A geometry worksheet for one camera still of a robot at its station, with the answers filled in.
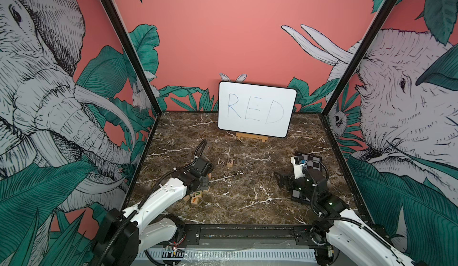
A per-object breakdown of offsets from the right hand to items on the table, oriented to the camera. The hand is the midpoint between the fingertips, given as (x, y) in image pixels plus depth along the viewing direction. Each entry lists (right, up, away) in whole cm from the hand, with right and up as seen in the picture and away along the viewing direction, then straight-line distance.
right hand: (281, 168), depth 80 cm
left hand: (-37, -6, +4) cm, 38 cm away
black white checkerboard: (+21, 0, +15) cm, 26 cm away
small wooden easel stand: (-11, +13, +25) cm, 30 cm away
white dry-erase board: (-10, +29, +16) cm, 34 cm away
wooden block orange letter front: (-40, -15, +1) cm, 43 cm away
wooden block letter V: (-39, -13, +3) cm, 41 cm away
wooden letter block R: (-24, 0, +13) cm, 27 cm away
